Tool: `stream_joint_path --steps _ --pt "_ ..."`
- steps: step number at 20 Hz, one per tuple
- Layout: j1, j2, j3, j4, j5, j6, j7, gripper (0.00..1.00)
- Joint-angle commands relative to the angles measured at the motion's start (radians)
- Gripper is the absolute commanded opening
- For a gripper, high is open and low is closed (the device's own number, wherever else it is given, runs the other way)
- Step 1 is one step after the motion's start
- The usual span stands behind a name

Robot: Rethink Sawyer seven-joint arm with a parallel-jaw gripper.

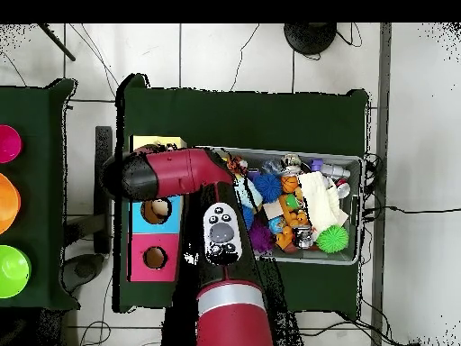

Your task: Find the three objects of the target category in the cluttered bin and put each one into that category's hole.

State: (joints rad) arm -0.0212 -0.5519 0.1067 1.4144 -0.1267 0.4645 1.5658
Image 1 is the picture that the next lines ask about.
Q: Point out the orange tiger plush toy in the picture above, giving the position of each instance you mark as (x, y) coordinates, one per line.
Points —
(237, 165)

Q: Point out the grey stand base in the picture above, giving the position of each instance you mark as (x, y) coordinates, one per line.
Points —
(83, 270)

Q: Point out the silver drink can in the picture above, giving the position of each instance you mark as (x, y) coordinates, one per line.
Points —
(303, 237)

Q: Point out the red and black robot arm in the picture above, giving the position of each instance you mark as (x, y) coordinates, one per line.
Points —
(230, 317)

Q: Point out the purple knobbly ball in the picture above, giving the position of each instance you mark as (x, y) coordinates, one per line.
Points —
(261, 238)

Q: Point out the shallow clear mesh bin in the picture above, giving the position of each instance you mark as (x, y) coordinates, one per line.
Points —
(324, 257)

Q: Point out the green spiky rubber ball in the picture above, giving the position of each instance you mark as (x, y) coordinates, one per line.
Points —
(331, 239)

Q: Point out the light blue waffle cloth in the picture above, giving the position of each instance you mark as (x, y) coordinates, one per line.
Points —
(248, 193)

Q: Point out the dark green table cloth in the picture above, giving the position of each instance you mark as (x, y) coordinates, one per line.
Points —
(39, 108)
(234, 119)

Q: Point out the globe print ball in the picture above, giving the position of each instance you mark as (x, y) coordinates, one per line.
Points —
(276, 225)

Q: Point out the cream waffle cloth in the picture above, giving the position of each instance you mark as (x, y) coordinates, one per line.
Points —
(320, 198)

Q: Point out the orange plastic building block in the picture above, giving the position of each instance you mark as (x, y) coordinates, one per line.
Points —
(288, 238)

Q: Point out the black pole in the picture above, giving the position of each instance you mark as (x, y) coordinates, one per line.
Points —
(57, 43)

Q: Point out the orange plastic bowl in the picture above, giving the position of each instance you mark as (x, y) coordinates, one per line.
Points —
(7, 203)

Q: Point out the pink plastic bowl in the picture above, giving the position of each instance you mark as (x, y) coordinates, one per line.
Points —
(9, 144)

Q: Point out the blue spiky rubber ball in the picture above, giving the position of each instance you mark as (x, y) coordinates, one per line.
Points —
(247, 216)
(268, 187)

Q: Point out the black upright panel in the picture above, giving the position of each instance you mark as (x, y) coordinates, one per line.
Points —
(103, 144)

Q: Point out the green plastic bowl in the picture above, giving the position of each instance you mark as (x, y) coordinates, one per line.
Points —
(12, 272)

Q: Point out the wooden box with three holes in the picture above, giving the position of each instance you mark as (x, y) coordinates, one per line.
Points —
(169, 223)

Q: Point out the colourful dotted cloth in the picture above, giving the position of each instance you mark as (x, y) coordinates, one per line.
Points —
(167, 146)

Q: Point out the black round stand base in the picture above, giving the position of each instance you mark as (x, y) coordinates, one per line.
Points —
(309, 38)

